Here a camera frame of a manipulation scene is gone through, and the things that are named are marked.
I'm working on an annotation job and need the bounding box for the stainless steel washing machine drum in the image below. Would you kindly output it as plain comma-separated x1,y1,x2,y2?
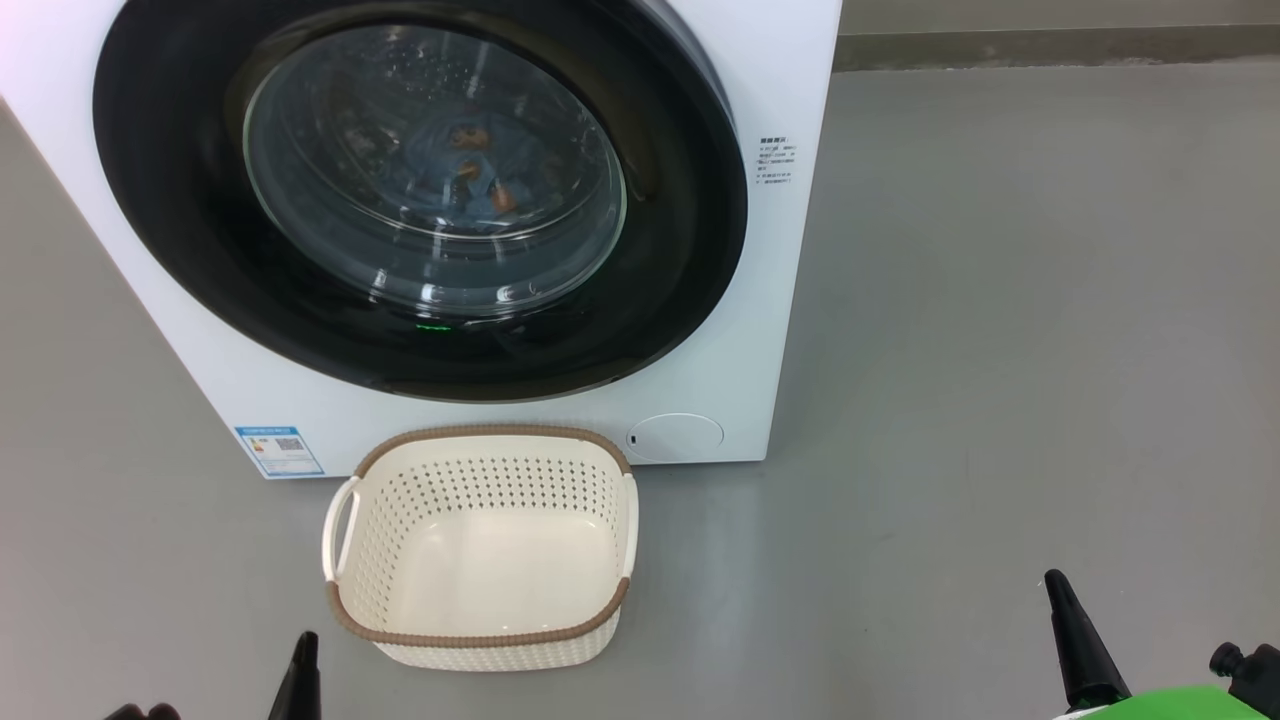
250,30,621,301

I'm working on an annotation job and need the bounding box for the white washing machine body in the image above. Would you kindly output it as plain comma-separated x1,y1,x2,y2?
0,0,843,479

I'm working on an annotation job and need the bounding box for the cream perforated laundry basket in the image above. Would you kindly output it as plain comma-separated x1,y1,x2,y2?
322,425,639,672

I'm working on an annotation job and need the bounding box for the blue cartoon print garment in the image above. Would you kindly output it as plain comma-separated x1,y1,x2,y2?
395,105,571,236

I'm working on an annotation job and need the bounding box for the black round glass washer door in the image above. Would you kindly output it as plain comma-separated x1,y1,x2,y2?
92,0,749,403

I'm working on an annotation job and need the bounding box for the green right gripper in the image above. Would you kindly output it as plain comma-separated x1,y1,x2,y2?
1045,570,1272,720

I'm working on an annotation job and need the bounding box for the round white filter cover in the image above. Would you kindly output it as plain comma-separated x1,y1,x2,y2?
627,413,724,463

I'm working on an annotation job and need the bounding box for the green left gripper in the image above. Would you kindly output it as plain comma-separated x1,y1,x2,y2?
105,631,322,720

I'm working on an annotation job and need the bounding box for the blue energy label sticker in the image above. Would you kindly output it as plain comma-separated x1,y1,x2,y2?
236,427,325,479

